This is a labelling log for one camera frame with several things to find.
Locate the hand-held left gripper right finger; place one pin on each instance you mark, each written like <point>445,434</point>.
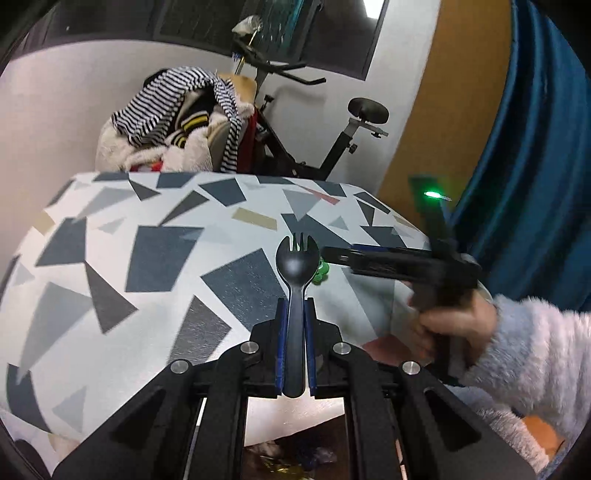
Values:
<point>311,350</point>

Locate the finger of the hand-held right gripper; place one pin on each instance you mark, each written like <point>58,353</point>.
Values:
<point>383,265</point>

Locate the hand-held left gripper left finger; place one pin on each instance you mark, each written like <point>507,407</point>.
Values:
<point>278,350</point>

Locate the small green wrapper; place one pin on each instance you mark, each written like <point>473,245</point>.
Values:
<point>320,273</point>

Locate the black plastic spork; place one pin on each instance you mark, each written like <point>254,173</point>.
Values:
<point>295,277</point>

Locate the person's right hand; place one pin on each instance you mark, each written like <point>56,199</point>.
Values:
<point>466,323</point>

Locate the black exercise bike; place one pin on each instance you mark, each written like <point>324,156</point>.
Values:
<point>341,138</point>

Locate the geometric patterned tablecloth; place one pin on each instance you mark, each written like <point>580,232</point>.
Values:
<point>138,277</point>

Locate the person's fluffy white robe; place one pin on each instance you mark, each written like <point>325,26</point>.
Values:
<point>503,429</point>

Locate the wooden door panel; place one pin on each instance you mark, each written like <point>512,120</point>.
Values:
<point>443,115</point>

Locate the pile of clothes on chair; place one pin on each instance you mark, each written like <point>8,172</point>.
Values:
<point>138,152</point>

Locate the dark window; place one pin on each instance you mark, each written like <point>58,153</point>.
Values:
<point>277,27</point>

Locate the striped black white garment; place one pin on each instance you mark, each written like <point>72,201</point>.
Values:
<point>184,92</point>

